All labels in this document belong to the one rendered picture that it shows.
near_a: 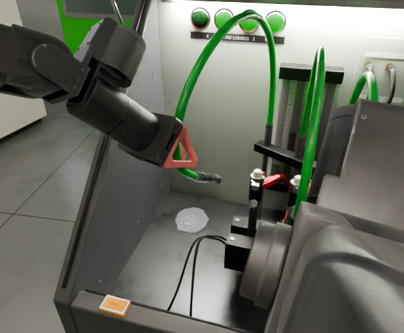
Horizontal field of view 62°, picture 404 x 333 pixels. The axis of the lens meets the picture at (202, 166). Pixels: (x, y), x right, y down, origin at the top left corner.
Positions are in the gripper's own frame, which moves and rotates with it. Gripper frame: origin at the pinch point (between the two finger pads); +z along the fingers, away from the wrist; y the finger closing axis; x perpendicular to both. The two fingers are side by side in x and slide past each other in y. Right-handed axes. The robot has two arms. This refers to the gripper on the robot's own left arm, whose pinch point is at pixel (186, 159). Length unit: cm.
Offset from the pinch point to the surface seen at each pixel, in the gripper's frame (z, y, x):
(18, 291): 54, 137, 85
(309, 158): 6.3, -16.3, -6.7
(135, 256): 26.0, 31.2, 24.5
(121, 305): 9.7, 9.6, 28.6
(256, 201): 22.8, 0.7, -0.6
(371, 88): 10.6, -18.5, -21.0
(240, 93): 25.5, 21.3, -26.4
